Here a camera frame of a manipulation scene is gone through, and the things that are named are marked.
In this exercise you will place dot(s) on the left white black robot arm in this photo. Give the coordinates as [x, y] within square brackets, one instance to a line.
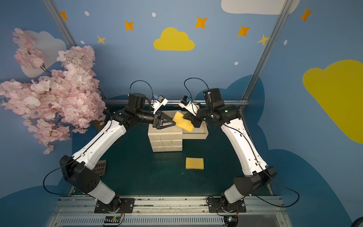
[78, 169]

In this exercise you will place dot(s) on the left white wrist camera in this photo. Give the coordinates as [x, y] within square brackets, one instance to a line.
[158, 102]

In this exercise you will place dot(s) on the aluminium front rail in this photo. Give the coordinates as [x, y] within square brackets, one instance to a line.
[169, 211]

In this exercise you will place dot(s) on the cream top drawer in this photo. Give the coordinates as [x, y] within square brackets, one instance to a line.
[200, 133]

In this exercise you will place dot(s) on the left green circuit board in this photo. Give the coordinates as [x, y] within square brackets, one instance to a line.
[112, 221]

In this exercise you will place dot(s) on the yellow sponge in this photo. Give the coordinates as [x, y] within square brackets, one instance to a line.
[194, 163]
[182, 123]

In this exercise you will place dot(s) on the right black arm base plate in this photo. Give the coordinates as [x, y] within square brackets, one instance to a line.
[221, 205]

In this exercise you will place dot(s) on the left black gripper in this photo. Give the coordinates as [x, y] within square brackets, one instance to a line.
[156, 119]

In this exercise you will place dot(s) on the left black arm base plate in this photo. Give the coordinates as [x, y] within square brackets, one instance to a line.
[124, 205]

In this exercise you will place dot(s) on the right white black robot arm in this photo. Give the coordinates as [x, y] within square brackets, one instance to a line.
[257, 173]

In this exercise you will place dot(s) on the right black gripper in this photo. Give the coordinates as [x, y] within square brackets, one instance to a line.
[197, 117]

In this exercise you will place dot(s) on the right small circuit board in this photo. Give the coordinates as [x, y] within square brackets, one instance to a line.
[230, 221]

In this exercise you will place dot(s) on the cream drawer cabinet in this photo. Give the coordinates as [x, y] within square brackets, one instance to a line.
[165, 140]

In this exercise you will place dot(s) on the brown slotted spatula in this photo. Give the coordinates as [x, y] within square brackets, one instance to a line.
[100, 168]

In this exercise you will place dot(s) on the pink cherry blossom tree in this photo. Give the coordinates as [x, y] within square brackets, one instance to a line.
[59, 103]

